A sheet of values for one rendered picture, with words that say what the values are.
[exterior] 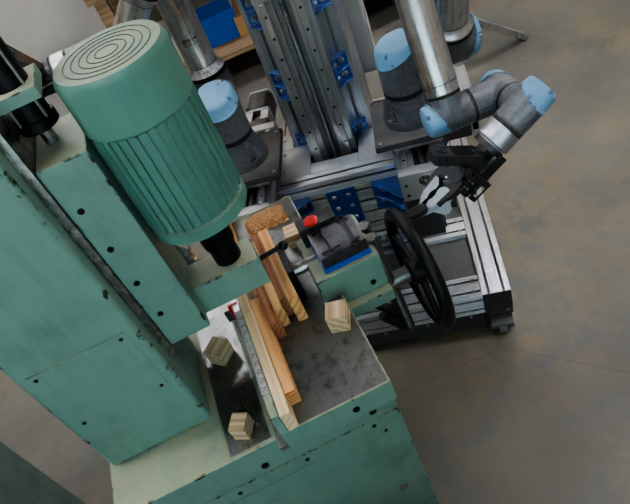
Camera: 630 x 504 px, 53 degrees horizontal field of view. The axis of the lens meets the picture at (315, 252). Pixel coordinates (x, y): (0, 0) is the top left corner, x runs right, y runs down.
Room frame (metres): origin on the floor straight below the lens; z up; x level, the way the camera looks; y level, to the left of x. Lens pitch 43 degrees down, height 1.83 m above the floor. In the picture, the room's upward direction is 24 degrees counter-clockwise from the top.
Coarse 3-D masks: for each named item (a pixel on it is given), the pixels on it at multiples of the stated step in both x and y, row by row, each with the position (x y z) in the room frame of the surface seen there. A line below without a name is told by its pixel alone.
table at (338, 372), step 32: (288, 224) 1.12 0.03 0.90; (288, 256) 1.02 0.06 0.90; (384, 288) 0.85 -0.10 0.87; (320, 320) 0.81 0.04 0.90; (352, 320) 0.78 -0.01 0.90; (288, 352) 0.77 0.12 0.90; (320, 352) 0.74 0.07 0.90; (352, 352) 0.71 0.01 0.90; (320, 384) 0.67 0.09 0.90; (352, 384) 0.65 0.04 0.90; (384, 384) 0.62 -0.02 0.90; (320, 416) 0.61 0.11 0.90; (352, 416) 0.62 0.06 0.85
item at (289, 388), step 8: (248, 296) 0.91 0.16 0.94; (256, 304) 0.88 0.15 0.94; (256, 312) 0.86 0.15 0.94; (264, 320) 0.84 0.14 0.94; (264, 328) 0.82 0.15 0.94; (264, 336) 0.80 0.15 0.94; (272, 336) 0.79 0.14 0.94; (272, 344) 0.77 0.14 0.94; (272, 352) 0.75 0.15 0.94; (280, 352) 0.75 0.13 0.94; (272, 360) 0.74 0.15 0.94; (280, 360) 0.73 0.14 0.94; (280, 368) 0.71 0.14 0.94; (288, 368) 0.73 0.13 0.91; (280, 376) 0.70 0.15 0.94; (288, 376) 0.69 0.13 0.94; (288, 384) 0.67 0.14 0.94; (288, 392) 0.66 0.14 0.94; (296, 392) 0.66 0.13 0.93; (288, 400) 0.66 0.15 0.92; (296, 400) 0.66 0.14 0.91
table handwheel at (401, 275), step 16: (400, 224) 0.91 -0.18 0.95; (400, 240) 1.00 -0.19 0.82; (416, 240) 0.86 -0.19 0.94; (400, 256) 1.02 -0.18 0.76; (416, 256) 0.92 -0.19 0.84; (432, 256) 0.83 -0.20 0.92; (400, 272) 0.91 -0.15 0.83; (416, 272) 0.89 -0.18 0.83; (432, 272) 0.80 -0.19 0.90; (416, 288) 0.96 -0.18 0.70; (432, 288) 0.80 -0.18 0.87; (432, 304) 0.86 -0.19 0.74; (448, 304) 0.77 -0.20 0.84; (448, 320) 0.77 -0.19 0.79
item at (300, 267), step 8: (280, 256) 0.92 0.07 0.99; (312, 256) 0.92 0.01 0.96; (288, 264) 0.89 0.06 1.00; (296, 264) 0.92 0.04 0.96; (304, 264) 0.91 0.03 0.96; (288, 272) 0.87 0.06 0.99; (296, 272) 0.91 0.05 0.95; (304, 272) 0.91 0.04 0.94; (296, 280) 0.87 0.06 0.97; (296, 288) 0.87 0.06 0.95; (304, 296) 0.87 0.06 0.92
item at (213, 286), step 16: (240, 240) 0.93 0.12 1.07; (208, 256) 0.92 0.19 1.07; (240, 256) 0.89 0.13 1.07; (256, 256) 0.87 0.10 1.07; (192, 272) 0.90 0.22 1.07; (208, 272) 0.88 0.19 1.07; (224, 272) 0.86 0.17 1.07; (240, 272) 0.86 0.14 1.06; (256, 272) 0.86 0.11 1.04; (192, 288) 0.86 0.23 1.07; (208, 288) 0.86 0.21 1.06; (224, 288) 0.86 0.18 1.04; (240, 288) 0.86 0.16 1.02; (208, 304) 0.86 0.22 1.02
